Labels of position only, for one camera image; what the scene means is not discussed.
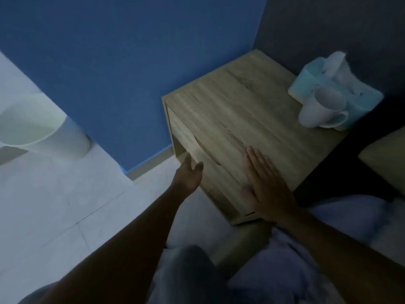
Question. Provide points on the wooden cabinet drawer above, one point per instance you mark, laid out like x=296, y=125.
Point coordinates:
x=205, y=174

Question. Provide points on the yellow pillow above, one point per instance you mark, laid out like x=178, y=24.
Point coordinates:
x=384, y=158

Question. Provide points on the person's light trousers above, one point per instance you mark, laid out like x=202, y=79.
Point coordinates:
x=177, y=278

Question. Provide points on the person's right hand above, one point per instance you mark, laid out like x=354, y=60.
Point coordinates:
x=269, y=189

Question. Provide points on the person's left hand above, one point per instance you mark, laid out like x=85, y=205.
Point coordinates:
x=185, y=179

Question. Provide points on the person's left thumb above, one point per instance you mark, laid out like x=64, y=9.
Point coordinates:
x=200, y=169

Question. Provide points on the white ceramic mug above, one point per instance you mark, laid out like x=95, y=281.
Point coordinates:
x=322, y=107

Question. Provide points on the wooden bedside cabinet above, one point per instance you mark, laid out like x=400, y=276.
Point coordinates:
x=250, y=123

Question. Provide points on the white tissue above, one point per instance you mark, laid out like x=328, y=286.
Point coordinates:
x=340, y=68

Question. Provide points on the light blue tissue box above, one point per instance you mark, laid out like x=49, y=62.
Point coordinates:
x=345, y=91

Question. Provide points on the person's right thumb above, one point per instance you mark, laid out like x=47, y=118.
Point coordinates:
x=248, y=193

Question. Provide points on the person's right forearm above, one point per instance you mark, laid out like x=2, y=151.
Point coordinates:
x=345, y=256

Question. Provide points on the person's left forearm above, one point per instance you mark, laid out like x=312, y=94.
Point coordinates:
x=117, y=250

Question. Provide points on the white waste bin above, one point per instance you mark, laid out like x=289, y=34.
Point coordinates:
x=41, y=126

